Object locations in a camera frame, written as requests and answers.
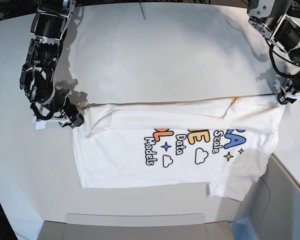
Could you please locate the white t-shirt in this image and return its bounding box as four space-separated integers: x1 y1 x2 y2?
72 95 285 201

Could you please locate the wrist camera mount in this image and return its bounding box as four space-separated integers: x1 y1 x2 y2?
280 84 300 101
32 91 77 130

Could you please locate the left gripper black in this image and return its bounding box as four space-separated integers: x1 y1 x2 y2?
277 77 300 105

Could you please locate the beige cardboard box right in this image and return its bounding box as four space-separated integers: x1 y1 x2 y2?
231 154 300 240

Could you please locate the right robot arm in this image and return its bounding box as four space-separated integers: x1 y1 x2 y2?
19 0 84 128

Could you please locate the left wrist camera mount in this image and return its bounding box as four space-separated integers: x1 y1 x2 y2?
280 84 300 101

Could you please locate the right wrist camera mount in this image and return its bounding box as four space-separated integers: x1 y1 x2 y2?
32 91 77 130

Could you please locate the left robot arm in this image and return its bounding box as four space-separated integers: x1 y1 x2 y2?
247 0 300 105

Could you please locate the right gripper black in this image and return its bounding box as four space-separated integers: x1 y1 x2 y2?
29 87 85 130

